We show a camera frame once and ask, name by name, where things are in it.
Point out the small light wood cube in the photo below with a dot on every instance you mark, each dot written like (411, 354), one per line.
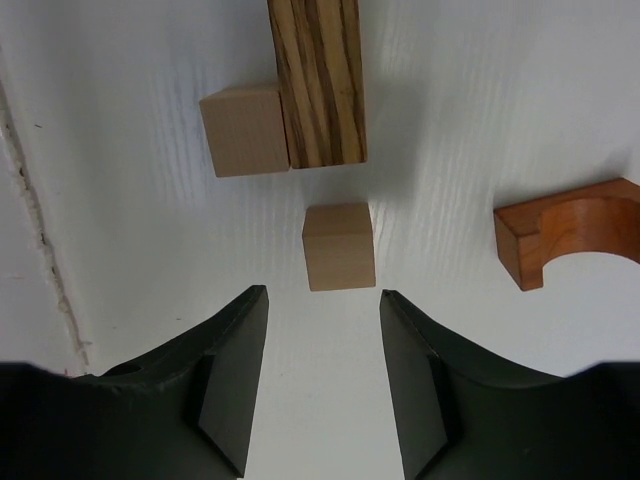
(245, 131)

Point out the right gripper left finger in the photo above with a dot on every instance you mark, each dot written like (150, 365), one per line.
(183, 410)

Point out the striped zebrawood block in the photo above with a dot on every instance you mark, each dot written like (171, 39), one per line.
(320, 74)

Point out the reddish arch wood block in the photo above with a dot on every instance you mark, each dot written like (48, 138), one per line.
(600, 218)

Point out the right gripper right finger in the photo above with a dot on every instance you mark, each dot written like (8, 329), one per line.
(464, 412)

